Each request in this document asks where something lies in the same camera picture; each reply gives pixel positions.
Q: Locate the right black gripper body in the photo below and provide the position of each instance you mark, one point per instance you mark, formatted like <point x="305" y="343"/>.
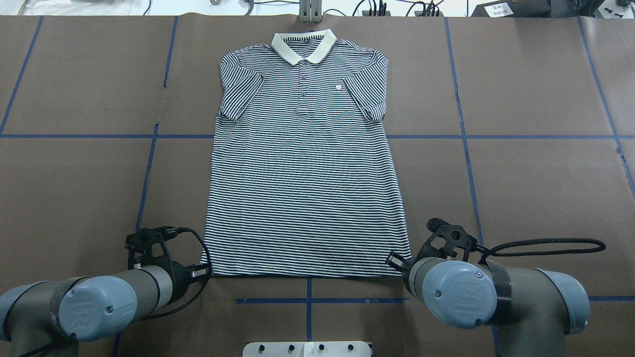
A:
<point x="400" y="264"/>

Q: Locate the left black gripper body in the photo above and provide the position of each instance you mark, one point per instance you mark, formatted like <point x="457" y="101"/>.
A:
<point x="181" y="277"/>

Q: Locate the navy white striped polo shirt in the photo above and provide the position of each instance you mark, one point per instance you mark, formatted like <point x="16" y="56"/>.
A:
<point x="302" y="179"/>

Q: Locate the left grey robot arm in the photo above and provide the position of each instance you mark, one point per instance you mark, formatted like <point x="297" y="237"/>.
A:
<point x="50" y="319"/>

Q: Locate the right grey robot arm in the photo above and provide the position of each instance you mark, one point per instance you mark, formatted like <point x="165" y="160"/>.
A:
<point x="533" y="310"/>

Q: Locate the grey box with label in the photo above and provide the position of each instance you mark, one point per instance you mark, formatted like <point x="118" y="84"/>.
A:
<point x="513" y="8"/>

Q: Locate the black power strip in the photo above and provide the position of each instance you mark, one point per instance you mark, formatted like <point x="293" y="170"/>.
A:
<point x="380" y="12"/>

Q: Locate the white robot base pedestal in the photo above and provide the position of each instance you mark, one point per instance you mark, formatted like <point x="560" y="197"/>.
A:
<point x="309" y="349"/>

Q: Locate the aluminium frame post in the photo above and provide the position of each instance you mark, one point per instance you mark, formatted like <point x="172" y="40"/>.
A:
<point x="310" y="11"/>

